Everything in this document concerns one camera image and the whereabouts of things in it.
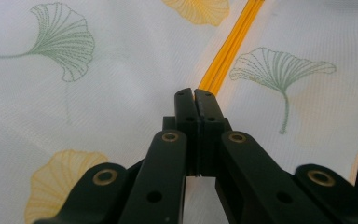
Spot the white leaf-print mesh laundry bag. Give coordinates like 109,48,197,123
0,0,358,224

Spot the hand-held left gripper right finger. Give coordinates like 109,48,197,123
193,88,233,178

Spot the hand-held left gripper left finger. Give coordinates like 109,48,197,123
162,87,200,177

